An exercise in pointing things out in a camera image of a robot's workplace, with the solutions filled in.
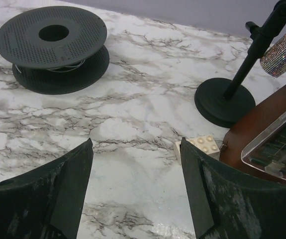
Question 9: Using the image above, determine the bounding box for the thin white cable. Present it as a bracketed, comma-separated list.
[15, 58, 86, 74]

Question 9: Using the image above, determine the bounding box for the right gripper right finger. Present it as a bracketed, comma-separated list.
[181, 139, 286, 239]

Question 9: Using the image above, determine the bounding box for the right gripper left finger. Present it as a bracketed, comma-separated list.
[0, 139, 94, 239]

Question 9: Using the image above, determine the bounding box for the black filament spool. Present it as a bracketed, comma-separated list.
[0, 6, 109, 95]

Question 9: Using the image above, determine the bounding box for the black round microphone stand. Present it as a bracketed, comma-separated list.
[194, 0, 286, 128]

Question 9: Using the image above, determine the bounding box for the grey silver microphone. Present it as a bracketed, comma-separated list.
[260, 34, 286, 78]

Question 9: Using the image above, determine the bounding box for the brown wooden metronome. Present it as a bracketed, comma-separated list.
[219, 85, 286, 184]

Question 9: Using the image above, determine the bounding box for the white flat toy brick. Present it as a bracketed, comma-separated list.
[174, 135, 220, 165]

